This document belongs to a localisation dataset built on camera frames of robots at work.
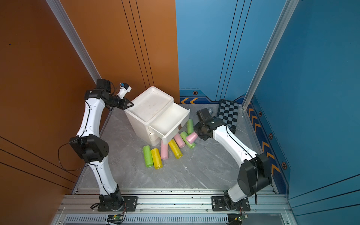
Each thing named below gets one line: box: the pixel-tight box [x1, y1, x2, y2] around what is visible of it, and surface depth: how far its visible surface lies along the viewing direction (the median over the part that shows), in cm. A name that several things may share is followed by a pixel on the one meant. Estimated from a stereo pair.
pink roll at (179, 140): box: [173, 133, 186, 149], surface depth 96 cm
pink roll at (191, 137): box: [186, 131, 199, 144], surface depth 82 cm
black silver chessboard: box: [217, 98, 240, 134], surface depth 115 cm
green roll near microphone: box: [186, 118, 194, 135], surface depth 104 cm
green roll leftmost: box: [142, 145, 154, 168], surface depth 90 cm
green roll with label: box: [180, 131, 196, 150], surface depth 98 cm
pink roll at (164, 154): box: [160, 139, 169, 160], surface depth 92 cm
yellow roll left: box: [150, 148, 164, 170], surface depth 89 cm
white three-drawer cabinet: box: [124, 85, 189, 147], surface depth 88 cm
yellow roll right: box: [168, 138, 183, 159], surface depth 93 cm
